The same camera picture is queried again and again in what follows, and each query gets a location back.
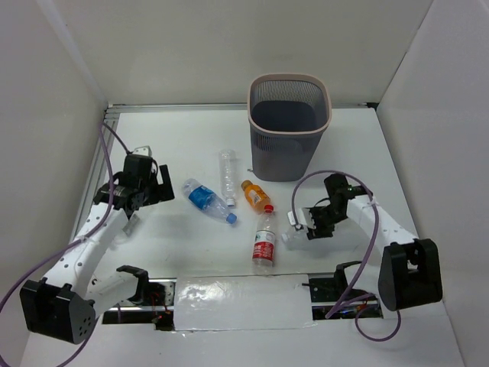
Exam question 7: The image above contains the white taped front panel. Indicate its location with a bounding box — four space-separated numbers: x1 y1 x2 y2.
173 274 313 331

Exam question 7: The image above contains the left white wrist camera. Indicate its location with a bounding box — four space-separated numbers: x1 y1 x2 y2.
132 145 152 158

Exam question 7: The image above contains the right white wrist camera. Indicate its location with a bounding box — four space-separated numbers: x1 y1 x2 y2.
287 207 315 229

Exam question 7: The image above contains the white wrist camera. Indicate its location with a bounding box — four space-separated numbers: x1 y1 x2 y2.
287 207 315 229
132 145 152 158

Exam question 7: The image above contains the blue label bottle white cap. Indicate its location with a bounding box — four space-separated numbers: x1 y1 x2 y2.
281 226 312 251

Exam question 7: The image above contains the purple cable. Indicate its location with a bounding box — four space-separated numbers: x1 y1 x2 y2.
291 170 402 342
0 122 134 367

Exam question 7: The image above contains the aluminium frame rail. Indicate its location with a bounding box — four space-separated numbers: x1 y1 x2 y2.
59 102 379 277

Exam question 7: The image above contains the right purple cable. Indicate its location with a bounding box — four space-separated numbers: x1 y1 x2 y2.
291 170 402 342

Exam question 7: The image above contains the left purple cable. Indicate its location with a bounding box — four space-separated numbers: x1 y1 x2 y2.
0 122 134 367

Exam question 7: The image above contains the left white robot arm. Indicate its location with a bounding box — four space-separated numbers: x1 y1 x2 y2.
20 146 174 345

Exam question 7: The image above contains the clear bottle under left arm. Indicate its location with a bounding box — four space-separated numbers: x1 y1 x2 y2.
112 213 141 248

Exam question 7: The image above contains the red label bottle red cap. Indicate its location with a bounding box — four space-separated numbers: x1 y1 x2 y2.
252 204 277 275

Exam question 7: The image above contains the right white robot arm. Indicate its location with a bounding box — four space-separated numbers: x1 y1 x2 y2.
300 174 443 311

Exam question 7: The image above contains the orange juice bottle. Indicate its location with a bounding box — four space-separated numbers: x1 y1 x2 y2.
241 180 271 213

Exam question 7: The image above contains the grey mesh waste bin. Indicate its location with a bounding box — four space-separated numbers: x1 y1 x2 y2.
247 73 332 182

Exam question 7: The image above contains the clear unlabelled plastic bottle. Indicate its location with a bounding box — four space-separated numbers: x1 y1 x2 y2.
219 149 237 208

